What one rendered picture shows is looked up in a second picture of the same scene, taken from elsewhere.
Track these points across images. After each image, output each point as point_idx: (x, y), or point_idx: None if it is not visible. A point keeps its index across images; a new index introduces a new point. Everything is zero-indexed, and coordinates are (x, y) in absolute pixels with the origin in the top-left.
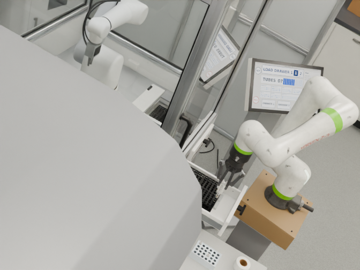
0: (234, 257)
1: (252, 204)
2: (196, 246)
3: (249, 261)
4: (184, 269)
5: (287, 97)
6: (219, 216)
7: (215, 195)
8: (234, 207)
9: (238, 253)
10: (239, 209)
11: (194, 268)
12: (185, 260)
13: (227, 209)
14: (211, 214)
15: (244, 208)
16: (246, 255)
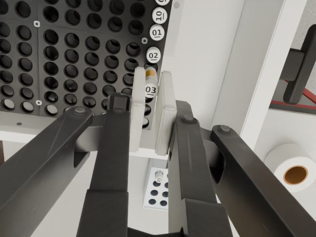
0: (269, 138)
1: None
2: (152, 185)
3: (315, 164)
4: (144, 224)
5: None
6: (198, 79)
7: (145, 43)
8: (258, 108)
9: (280, 122)
10: (282, 79)
11: (164, 212)
12: (137, 204)
13: (225, 21)
14: (154, 153)
15: (314, 58)
16: (304, 117)
